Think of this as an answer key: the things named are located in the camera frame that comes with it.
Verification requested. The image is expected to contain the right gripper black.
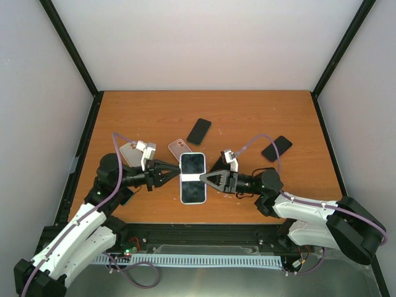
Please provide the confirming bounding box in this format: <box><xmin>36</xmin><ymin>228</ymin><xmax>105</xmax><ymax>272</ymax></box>
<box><xmin>199</xmin><ymin>170</ymin><xmax>263</xmax><ymax>196</ymax></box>

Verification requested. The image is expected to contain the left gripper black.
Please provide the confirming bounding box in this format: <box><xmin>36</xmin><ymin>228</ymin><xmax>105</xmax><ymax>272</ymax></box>
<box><xmin>116</xmin><ymin>158</ymin><xmax>181</xmax><ymax>190</ymax></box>

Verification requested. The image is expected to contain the light blue phone case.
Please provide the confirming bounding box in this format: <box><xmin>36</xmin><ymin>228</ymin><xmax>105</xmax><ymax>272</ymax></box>
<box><xmin>179</xmin><ymin>152</ymin><xmax>207</xmax><ymax>205</ymax></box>

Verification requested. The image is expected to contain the black phone case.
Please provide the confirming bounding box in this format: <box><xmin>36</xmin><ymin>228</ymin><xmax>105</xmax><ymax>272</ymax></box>
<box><xmin>209</xmin><ymin>157</ymin><xmax>230</xmax><ymax>178</ymax></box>

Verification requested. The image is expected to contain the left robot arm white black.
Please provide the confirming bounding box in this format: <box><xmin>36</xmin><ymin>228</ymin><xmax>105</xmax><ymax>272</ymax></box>
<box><xmin>14</xmin><ymin>153</ymin><xmax>180</xmax><ymax>296</ymax></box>

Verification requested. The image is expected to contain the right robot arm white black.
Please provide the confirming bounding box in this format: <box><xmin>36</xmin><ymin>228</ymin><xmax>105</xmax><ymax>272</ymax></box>
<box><xmin>200</xmin><ymin>168</ymin><xmax>387</xmax><ymax>265</ymax></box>

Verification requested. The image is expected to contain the white phone case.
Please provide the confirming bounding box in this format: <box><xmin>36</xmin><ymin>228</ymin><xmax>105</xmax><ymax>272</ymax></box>
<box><xmin>119</xmin><ymin>143</ymin><xmax>142</xmax><ymax>167</ymax></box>

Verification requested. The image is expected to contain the pink phone case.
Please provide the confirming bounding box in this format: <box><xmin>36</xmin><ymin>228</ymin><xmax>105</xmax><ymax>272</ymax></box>
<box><xmin>168</xmin><ymin>139</ymin><xmax>192</xmax><ymax>161</ymax></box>

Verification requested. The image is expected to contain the phone with teal edge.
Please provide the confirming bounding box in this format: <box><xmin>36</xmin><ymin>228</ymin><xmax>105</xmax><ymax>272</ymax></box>
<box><xmin>119</xmin><ymin>188</ymin><xmax>134</xmax><ymax>205</ymax></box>

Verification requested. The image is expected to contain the black phone green edge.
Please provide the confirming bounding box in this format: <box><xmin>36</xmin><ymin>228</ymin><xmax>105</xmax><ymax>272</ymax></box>
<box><xmin>186</xmin><ymin>118</ymin><xmax>212</xmax><ymax>146</ymax></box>

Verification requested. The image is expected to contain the small circuit board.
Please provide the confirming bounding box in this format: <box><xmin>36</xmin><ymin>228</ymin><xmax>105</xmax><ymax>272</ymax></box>
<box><xmin>121</xmin><ymin>237</ymin><xmax>140</xmax><ymax>257</ymax></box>

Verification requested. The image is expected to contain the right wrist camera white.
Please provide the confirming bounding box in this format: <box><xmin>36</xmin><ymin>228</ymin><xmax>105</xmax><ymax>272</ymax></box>
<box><xmin>221</xmin><ymin>149</ymin><xmax>239</xmax><ymax>172</ymax></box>

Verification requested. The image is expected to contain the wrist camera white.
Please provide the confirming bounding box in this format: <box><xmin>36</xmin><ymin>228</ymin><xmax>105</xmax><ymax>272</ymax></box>
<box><xmin>221</xmin><ymin>149</ymin><xmax>239</xmax><ymax>172</ymax></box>
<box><xmin>134</xmin><ymin>140</ymin><xmax>157</xmax><ymax>171</ymax></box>

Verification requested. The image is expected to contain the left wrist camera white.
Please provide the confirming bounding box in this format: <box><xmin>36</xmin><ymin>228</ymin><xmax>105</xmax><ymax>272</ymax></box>
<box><xmin>134</xmin><ymin>140</ymin><xmax>157</xmax><ymax>171</ymax></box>

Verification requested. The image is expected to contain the black aluminium frame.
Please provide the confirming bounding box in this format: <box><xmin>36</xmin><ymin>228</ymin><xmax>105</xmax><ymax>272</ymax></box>
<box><xmin>18</xmin><ymin>0</ymin><xmax>390</xmax><ymax>297</ymax></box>

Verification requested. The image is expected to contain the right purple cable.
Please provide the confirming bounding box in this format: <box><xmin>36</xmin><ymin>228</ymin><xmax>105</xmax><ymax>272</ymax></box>
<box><xmin>235</xmin><ymin>134</ymin><xmax>389</xmax><ymax>245</ymax></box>

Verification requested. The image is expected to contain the light blue cable duct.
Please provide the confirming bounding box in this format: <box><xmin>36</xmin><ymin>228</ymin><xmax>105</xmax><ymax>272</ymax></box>
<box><xmin>92</xmin><ymin>253</ymin><xmax>283</xmax><ymax>269</ymax></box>

